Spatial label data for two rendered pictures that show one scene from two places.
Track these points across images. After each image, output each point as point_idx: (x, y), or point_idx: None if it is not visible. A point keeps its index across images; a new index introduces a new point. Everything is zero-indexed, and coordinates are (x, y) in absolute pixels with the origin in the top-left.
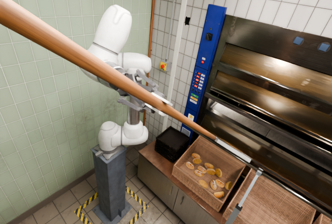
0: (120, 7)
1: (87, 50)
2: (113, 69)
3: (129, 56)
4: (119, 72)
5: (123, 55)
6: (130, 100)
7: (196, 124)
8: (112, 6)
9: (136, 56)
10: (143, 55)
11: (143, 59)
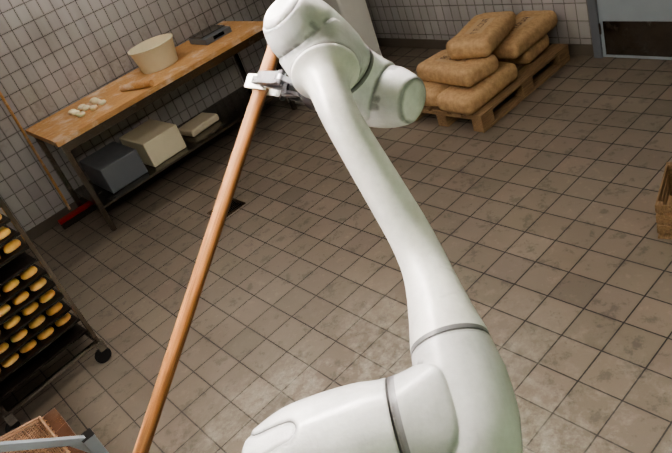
0: None
1: (393, 68)
2: None
3: (350, 386)
4: None
5: (385, 381)
6: None
7: (195, 263)
8: None
9: (316, 398)
10: (277, 431)
11: (283, 407)
